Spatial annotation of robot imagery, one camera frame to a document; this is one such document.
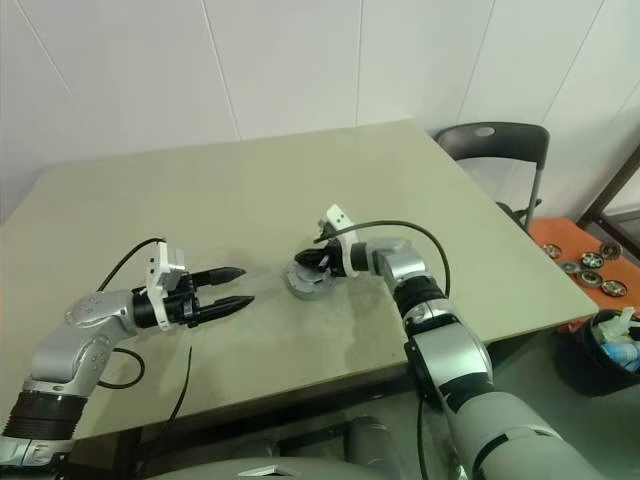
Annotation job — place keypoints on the light grey curved shell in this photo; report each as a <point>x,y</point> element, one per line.
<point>225,467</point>

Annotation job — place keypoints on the small round motor part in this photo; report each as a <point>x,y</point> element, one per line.
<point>591,260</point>
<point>551,249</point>
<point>611,249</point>
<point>590,277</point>
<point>614,288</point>
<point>570,266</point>

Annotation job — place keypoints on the black metal frame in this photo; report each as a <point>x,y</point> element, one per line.
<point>612,185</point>

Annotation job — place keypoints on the grey tape roll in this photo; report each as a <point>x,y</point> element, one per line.
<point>300,277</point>

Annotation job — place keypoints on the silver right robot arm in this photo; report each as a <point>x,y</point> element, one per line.
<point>450,350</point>

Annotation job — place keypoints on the blue white plastic wrapper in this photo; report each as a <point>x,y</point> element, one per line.
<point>622,355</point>

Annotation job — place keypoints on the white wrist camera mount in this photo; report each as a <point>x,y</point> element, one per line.
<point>337,216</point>
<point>157,272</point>

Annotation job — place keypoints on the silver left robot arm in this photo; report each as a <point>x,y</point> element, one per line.
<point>65,345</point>

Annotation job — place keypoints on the black folding chair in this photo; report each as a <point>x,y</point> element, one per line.
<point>505,140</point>

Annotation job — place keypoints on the orange stool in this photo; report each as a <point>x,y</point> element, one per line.
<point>550,230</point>

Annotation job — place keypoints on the black table frame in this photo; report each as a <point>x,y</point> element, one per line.
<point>350,392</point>

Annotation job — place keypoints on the black trash bin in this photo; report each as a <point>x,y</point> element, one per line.
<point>585,370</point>

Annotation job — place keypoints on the white crumpled trash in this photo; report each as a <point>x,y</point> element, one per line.
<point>617,325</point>

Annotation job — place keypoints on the dark grey rounded shape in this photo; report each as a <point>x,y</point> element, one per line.
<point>370,450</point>

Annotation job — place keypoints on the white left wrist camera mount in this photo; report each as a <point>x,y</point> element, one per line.
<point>157,272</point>

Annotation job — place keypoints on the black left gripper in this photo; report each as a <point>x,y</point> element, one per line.
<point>176,307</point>

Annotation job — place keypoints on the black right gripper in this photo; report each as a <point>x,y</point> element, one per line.
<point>336,260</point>

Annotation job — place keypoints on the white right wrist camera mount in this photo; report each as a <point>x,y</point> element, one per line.
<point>337,216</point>

